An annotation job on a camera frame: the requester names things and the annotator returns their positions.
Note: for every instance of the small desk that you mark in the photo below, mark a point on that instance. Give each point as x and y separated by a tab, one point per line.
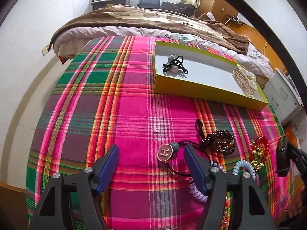
110	2

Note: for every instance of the dark brown cloth pile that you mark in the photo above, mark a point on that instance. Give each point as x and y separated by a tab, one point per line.
177	7

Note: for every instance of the clear gold hair claw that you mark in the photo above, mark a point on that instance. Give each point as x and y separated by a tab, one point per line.
242	76

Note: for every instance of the bed with brown blanket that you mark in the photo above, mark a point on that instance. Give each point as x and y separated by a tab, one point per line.
96	32

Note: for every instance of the yellow-green cardboard box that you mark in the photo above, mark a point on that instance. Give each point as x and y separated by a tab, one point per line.
191	88

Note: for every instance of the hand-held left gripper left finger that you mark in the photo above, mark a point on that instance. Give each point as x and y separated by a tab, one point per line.
109	169

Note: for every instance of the power strip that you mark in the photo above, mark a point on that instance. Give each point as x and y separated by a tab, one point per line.
233	19

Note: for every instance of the wooden furniture edge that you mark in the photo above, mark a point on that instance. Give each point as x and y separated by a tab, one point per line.
12	208

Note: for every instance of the pink green plaid cloth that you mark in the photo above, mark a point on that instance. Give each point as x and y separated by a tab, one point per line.
120	100

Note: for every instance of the grey drawer cabinet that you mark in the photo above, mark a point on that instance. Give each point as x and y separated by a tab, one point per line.
283	95

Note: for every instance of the brown fleece blanket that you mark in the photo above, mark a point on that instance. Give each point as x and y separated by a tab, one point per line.
132	16

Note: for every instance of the black office chair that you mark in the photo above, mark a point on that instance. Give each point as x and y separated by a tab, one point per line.
150	0

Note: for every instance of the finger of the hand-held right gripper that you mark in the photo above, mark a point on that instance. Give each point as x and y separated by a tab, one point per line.
283	158

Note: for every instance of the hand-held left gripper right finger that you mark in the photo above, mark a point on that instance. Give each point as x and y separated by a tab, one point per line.
194	170

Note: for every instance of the wall socket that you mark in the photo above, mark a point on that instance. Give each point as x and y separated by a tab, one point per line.
45	51

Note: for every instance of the wooden headboard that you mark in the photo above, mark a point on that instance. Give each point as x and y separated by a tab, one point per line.
259	36

